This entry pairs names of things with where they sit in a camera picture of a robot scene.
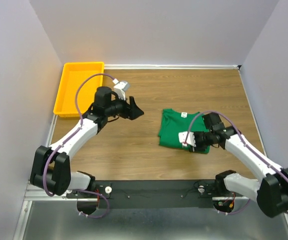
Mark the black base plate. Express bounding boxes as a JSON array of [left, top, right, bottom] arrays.
[[73, 179, 236, 216]]

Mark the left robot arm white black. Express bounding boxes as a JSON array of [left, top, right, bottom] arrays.
[[29, 86, 144, 198]]

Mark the yellow plastic tray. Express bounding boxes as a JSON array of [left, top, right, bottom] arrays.
[[53, 61, 104, 118]]

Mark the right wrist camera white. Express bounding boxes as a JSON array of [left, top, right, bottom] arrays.
[[178, 131, 196, 148]]

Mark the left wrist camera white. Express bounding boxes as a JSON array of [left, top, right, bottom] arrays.
[[112, 79, 130, 101]]

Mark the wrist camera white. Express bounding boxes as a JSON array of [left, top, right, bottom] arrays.
[[112, 79, 130, 101], [178, 131, 196, 148]]

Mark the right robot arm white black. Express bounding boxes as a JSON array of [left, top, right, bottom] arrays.
[[178, 110, 288, 218]]

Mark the aluminium front rail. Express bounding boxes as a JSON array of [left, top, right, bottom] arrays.
[[23, 178, 288, 201]]

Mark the green t shirt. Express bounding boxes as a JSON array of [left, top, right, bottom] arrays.
[[158, 108, 199, 151]]

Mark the aluminium right side rail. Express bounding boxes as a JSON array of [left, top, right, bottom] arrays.
[[238, 69, 288, 229]]

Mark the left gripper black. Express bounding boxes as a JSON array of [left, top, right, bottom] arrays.
[[105, 92, 144, 120]]

